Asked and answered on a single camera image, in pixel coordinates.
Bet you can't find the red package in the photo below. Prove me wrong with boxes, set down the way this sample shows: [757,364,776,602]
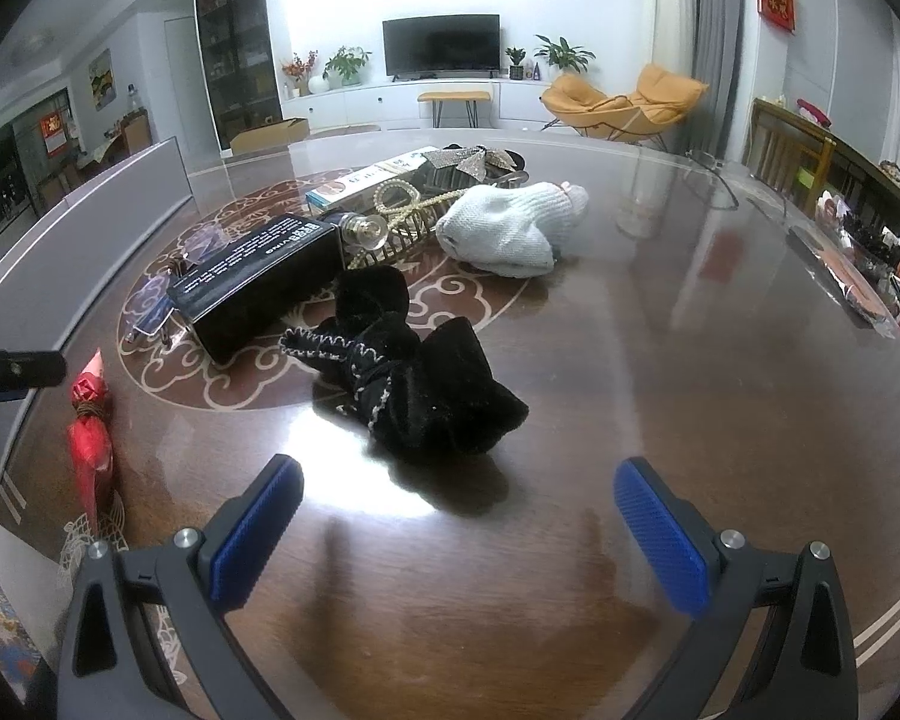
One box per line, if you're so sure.
[66,348,115,535]

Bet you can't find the black rectangular box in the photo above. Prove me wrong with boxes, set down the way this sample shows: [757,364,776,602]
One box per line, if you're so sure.
[167,215,344,364]

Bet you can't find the wooden sideboard with clutter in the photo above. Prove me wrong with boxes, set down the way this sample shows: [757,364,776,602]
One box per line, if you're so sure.
[809,128,900,325]

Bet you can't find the cardboard box on floor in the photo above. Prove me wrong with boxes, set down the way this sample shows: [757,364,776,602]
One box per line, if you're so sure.
[230,117,310,156]

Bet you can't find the glass perfume bottle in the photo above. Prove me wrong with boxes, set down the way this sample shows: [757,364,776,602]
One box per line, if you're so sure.
[323,211,390,252]

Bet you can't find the blue white toothpaste box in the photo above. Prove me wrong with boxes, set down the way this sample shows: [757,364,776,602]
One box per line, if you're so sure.
[305,146,436,216]

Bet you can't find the black glass display cabinet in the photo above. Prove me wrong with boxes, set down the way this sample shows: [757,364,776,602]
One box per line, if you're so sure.
[194,0,281,151]

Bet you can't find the red flower vase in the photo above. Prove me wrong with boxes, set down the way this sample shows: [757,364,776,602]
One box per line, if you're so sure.
[281,50,318,98]

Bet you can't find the white tv cabinet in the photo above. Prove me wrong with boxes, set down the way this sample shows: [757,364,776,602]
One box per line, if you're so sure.
[281,78,553,132]

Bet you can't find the green plant left of tv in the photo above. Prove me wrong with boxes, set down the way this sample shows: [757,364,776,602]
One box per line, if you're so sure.
[323,46,372,86]

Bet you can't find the green plant of tv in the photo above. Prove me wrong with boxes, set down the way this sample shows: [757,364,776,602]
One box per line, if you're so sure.
[323,46,372,86]
[535,34,596,75]

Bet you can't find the eyeglasses on table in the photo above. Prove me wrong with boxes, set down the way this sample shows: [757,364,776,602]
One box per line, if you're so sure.
[681,149,740,211]

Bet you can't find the wooden dining chair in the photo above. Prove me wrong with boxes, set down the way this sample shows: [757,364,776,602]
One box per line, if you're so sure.
[745,99,837,216]

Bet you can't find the white knitted sock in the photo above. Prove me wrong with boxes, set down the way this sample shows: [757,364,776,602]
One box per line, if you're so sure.
[434,182,590,278]

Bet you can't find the wooden bench stool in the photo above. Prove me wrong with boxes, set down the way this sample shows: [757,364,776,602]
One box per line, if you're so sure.
[418,89,493,128]

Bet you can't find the black flat television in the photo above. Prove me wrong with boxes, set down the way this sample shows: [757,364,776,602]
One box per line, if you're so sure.
[382,13,502,78]

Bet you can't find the orange lounge chair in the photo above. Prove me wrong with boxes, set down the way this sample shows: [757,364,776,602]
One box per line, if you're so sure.
[541,64,709,143]

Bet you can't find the small potted plant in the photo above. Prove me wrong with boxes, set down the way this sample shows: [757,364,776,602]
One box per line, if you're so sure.
[505,47,526,80]

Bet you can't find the green plant right of tv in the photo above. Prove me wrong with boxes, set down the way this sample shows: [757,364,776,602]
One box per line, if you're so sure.
[535,34,596,75]

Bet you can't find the white standing air conditioner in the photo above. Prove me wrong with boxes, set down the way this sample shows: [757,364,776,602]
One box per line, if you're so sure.
[640,0,697,76]

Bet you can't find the red wall hanging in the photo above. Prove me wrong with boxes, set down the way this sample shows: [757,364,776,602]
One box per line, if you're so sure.
[758,0,795,34]

